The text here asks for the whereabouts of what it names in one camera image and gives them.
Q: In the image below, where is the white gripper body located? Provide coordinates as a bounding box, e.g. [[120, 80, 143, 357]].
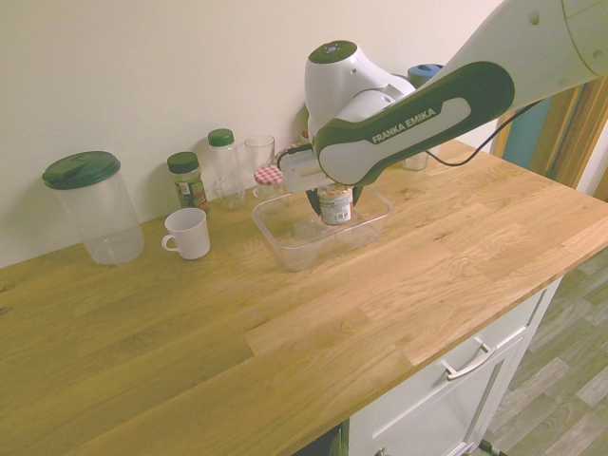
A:
[[277, 148, 334, 195]]

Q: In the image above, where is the cereal cup with foil lid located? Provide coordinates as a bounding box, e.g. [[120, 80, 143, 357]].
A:
[[316, 184, 355, 227]]

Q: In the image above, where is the clear plastic container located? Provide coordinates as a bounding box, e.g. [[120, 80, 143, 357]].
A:
[[251, 185, 395, 274]]

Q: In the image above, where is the tall clear glass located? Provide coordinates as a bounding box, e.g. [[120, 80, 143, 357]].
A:
[[243, 134, 277, 200]]

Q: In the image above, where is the clear bottle with green lid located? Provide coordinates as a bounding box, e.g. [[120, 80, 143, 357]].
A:
[[206, 128, 248, 212]]

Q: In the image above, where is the spice jar with dark lid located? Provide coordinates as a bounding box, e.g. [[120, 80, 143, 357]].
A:
[[165, 151, 210, 215]]

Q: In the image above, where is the white mug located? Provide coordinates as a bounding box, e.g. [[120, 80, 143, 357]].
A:
[[161, 206, 212, 261]]

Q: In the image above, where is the dark shaker bottle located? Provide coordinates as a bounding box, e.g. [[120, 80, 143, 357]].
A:
[[407, 62, 446, 90]]

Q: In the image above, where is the clear pitcher with green lid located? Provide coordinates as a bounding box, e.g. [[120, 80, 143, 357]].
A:
[[41, 150, 146, 266]]

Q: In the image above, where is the white kitchen cabinet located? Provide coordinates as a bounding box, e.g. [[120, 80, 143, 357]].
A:
[[348, 274, 567, 456]]

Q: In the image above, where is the dark dishwasher front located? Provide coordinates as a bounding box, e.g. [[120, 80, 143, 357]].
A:
[[303, 424, 352, 456]]

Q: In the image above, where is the metal drawer handle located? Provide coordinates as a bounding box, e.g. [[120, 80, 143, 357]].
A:
[[438, 337, 498, 383]]

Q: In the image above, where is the wooden door frame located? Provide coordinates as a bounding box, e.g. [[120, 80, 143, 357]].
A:
[[488, 74, 608, 201]]

